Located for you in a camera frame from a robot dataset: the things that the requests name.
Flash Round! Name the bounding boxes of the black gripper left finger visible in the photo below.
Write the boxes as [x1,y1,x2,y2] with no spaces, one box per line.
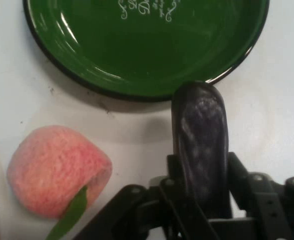
[73,154,220,240]

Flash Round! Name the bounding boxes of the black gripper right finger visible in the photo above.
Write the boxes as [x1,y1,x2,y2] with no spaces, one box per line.
[227,151,294,240]

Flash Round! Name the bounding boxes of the purple toy eggplant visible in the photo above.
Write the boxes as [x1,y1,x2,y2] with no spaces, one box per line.
[171,82,233,221]

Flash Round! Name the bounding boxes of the pink toy peach with leaf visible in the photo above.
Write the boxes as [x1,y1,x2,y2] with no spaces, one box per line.
[6,124,113,240]

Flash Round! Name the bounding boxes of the green plate with white print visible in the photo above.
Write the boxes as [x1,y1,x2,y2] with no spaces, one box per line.
[22,0,270,103]

